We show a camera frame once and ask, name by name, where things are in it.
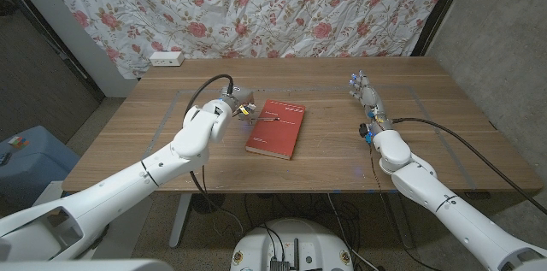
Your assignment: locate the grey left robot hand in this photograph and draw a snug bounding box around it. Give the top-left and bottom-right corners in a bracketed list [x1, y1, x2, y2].
[220, 85, 258, 126]

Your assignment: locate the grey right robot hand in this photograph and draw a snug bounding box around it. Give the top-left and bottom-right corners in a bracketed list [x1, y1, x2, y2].
[349, 70, 393, 133]

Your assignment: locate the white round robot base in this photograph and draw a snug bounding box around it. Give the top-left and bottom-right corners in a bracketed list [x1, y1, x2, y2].
[230, 218, 355, 271]

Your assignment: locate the red notebook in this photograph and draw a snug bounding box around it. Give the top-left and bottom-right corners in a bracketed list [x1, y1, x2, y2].
[244, 98, 307, 161]

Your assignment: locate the white power strip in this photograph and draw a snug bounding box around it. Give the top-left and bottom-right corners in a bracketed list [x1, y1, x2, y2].
[149, 50, 185, 68]

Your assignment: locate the floral backdrop cloth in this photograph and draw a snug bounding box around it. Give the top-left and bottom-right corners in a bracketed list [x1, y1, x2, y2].
[27, 0, 458, 80]

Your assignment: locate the black round floor fan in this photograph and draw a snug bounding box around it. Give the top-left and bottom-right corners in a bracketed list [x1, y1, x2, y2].
[191, 193, 226, 215]

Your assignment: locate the grey table leg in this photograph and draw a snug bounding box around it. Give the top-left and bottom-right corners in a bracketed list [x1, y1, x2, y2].
[168, 192, 193, 250]
[386, 191, 415, 250]

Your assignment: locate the blue storage box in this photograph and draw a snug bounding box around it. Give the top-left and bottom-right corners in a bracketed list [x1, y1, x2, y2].
[0, 124, 81, 208]

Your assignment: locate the rubik's cube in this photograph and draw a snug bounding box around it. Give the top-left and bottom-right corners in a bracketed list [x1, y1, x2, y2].
[8, 135, 30, 149]

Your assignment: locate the white robot torso edge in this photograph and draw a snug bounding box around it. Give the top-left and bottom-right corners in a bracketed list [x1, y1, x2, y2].
[0, 258, 174, 271]

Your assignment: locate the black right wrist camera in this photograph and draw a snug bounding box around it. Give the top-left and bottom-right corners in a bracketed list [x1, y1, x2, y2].
[358, 122, 375, 144]

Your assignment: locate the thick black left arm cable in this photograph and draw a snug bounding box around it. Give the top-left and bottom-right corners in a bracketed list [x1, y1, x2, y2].
[183, 74, 235, 212]

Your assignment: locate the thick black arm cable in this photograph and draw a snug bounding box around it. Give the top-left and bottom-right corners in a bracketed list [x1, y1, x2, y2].
[391, 117, 547, 216]
[183, 74, 235, 212]

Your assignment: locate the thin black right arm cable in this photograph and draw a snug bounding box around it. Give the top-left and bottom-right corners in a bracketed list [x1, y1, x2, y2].
[368, 144, 441, 271]

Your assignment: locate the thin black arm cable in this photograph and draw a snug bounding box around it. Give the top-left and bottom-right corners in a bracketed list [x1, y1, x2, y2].
[201, 166, 244, 238]
[368, 144, 441, 271]

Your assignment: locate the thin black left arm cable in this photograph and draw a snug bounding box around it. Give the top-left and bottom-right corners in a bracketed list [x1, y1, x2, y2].
[201, 166, 244, 238]

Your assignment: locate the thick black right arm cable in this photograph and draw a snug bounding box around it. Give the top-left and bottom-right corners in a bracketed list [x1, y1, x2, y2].
[391, 117, 547, 216]

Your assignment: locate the black backdrop frame pole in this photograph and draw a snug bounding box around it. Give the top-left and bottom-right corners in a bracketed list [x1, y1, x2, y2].
[410, 0, 473, 57]

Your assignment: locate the white floor cable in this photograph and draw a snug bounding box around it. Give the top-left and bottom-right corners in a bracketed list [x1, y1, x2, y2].
[326, 193, 379, 271]

